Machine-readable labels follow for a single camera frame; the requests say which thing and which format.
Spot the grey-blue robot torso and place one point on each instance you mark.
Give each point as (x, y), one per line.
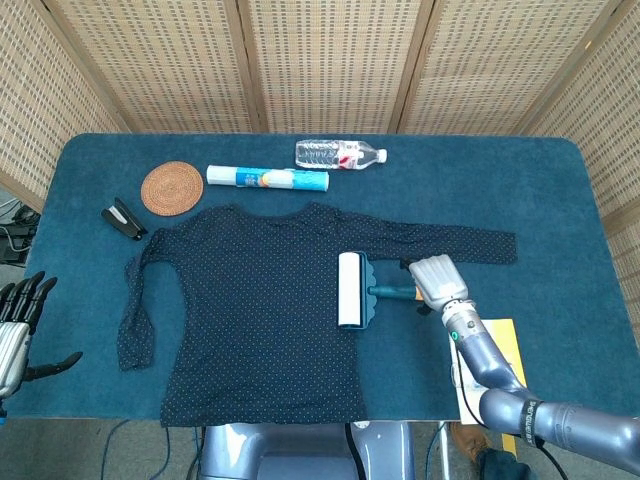
(300, 450)

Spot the clear plastic water bottle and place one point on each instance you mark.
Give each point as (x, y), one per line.
(325, 154)

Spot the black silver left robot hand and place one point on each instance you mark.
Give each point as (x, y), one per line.
(15, 325)

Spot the black stapler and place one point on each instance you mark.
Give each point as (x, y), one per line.
(120, 220)

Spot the yellow paper sheet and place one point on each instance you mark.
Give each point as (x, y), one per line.
(505, 335)

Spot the round woven rattan coaster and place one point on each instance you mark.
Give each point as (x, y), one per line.
(172, 188)

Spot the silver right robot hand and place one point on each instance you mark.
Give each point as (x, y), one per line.
(440, 280)

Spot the blue carpet table cover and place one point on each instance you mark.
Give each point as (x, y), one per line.
(450, 200)

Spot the white blue plastic bag roll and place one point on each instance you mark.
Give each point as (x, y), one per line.
(260, 178)

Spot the brown shoe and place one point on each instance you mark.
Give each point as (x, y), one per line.
(470, 440)

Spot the white paper sheet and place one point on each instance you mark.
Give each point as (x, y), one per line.
(471, 387)

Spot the dark blue trouser leg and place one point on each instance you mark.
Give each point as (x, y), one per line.
(500, 465)

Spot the navy polka dot shirt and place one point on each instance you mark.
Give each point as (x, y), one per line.
(250, 300)

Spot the black floor equipment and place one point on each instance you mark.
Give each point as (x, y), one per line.
(20, 230)

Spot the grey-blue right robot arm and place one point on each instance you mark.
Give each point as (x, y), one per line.
(500, 370)

